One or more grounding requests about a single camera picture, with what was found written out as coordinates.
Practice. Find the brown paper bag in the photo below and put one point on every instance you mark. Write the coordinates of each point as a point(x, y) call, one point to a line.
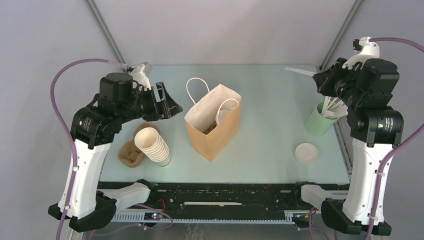
point(214, 120)

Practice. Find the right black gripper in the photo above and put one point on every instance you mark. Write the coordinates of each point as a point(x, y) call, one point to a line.
point(323, 79)

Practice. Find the brown pulp carrier piece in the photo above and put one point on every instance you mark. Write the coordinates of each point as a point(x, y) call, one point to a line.
point(210, 128)

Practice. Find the white plastic cup lid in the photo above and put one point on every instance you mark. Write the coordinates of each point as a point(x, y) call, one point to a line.
point(221, 115)

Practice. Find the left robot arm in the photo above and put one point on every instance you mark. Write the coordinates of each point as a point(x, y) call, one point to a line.
point(121, 99)

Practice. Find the stack of white lids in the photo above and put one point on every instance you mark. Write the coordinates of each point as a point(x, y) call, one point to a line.
point(306, 153)

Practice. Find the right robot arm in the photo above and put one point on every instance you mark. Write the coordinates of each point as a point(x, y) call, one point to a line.
point(376, 130)

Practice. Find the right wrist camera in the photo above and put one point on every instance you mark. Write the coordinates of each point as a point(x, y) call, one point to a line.
point(366, 49)

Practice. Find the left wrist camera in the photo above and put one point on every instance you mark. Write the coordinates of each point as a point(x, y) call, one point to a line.
point(140, 73)

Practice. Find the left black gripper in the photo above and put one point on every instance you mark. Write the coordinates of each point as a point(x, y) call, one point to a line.
point(171, 107)

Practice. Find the green straw holder cup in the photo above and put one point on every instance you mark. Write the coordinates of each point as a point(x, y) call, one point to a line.
point(317, 125)

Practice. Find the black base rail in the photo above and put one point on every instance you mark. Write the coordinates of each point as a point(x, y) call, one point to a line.
point(230, 203)

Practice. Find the brown pulp cup carrier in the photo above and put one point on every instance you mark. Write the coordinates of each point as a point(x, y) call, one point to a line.
point(129, 154)

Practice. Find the single white straw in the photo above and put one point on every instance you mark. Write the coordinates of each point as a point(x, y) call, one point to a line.
point(300, 71)

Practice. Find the stack of white paper cups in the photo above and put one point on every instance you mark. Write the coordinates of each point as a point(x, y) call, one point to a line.
point(150, 142)

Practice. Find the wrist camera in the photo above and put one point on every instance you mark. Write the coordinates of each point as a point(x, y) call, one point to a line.
point(140, 73)
point(366, 49)

